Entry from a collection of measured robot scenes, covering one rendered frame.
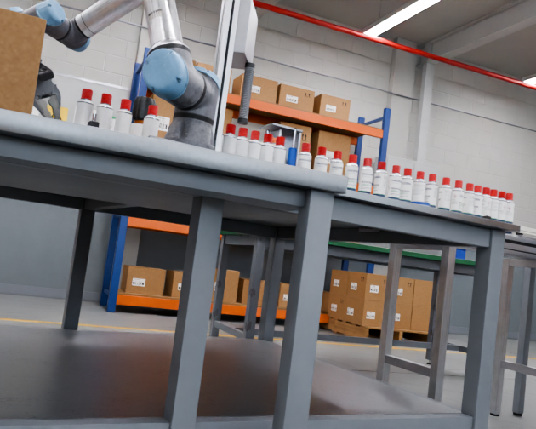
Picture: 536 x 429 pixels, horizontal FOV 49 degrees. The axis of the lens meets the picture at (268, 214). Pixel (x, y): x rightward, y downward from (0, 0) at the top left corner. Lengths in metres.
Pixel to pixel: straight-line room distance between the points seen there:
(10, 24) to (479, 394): 1.67
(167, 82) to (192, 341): 0.65
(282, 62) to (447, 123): 2.48
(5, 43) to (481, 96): 7.83
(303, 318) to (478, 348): 0.81
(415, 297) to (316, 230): 4.78
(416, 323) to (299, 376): 4.80
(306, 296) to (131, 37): 5.72
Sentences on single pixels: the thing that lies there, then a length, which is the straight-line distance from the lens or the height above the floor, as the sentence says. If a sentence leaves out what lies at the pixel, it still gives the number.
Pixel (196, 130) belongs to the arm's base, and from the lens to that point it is 1.65.
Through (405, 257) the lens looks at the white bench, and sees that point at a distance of 3.89.
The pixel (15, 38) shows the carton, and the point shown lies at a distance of 1.56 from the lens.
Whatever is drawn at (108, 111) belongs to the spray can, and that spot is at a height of 1.03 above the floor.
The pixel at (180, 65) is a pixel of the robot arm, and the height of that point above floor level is 1.08.
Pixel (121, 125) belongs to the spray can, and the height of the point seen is 0.99.
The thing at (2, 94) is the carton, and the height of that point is 0.92.
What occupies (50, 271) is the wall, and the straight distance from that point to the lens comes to 6.45.
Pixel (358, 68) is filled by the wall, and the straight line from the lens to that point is 7.80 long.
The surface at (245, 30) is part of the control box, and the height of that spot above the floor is 1.36.
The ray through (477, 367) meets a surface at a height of 0.37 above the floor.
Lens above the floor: 0.61
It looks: 5 degrees up
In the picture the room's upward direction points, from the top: 7 degrees clockwise
